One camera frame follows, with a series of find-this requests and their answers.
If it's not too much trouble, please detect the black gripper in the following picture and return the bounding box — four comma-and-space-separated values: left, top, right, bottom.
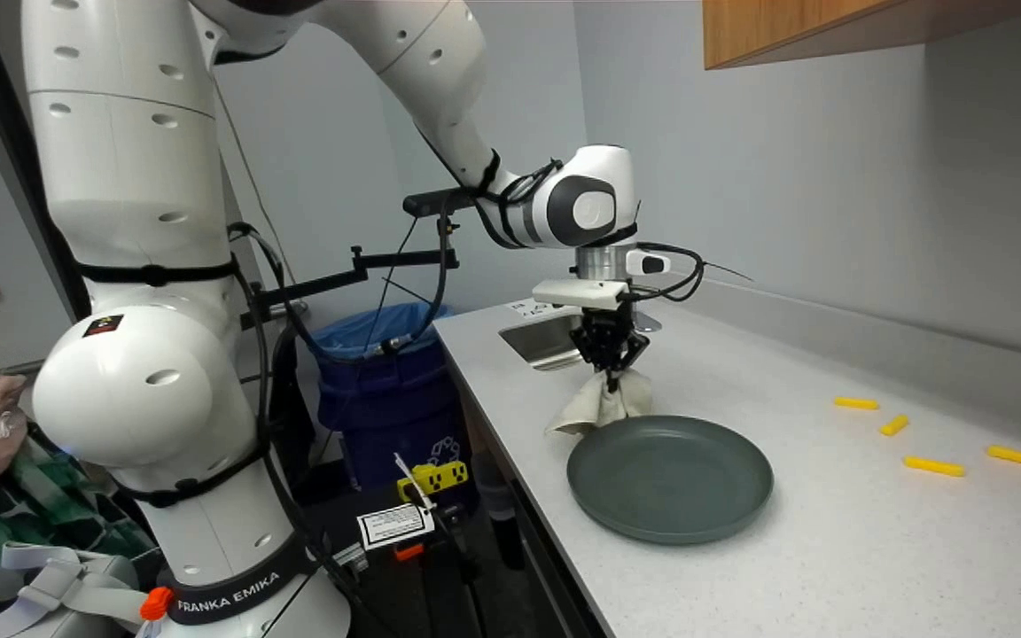
571, 304, 652, 397

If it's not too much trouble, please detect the stained white cloth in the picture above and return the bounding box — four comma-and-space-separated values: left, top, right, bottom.
553, 367, 661, 435

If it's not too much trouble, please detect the dark green plate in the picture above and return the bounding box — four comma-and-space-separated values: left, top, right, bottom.
565, 410, 776, 550

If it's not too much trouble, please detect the small steel sink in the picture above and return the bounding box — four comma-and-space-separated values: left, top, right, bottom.
497, 313, 591, 371

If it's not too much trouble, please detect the blue trash bin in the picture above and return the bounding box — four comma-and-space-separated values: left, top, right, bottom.
307, 297, 470, 495

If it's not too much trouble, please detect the white label card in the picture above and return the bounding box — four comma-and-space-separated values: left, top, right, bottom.
353, 505, 441, 553

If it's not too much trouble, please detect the orange knob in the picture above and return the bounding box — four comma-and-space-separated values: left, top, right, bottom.
136, 585, 177, 629

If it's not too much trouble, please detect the green plaid fabric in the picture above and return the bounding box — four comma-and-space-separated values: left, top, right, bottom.
0, 439, 151, 602

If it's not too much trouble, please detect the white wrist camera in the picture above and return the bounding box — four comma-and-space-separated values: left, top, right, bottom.
529, 278, 636, 315

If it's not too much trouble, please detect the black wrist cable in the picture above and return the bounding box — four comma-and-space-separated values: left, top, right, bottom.
631, 238, 760, 304

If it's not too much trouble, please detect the black camera bar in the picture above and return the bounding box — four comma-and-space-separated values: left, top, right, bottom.
402, 183, 487, 219

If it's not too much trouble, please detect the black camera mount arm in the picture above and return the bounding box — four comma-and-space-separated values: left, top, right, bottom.
237, 212, 467, 338

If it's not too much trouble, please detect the wooden wall cabinet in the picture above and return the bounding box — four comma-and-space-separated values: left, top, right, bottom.
702, 0, 1021, 76

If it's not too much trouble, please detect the grey strap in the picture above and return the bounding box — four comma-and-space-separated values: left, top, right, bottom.
0, 541, 171, 638

